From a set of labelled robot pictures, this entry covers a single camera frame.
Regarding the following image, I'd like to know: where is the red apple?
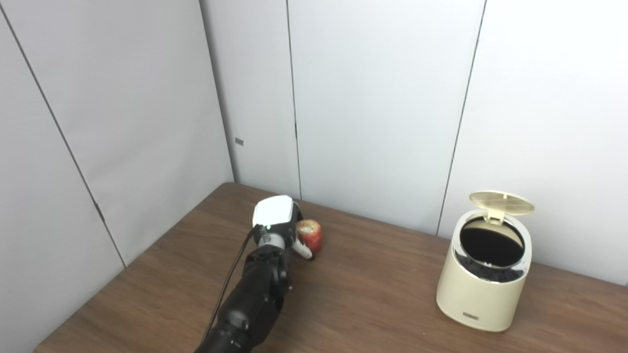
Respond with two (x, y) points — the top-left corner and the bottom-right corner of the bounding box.
(296, 220), (323, 255)

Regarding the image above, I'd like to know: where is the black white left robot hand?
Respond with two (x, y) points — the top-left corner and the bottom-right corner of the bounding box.
(252, 195), (314, 260)

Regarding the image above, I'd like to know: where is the round cream bin lid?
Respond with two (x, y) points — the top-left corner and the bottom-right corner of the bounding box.
(469, 191), (535, 226)

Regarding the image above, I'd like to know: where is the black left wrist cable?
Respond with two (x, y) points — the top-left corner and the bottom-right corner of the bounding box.
(200, 226), (263, 346)

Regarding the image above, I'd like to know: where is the cream-colored bin body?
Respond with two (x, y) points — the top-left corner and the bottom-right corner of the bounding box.
(436, 208), (533, 332)

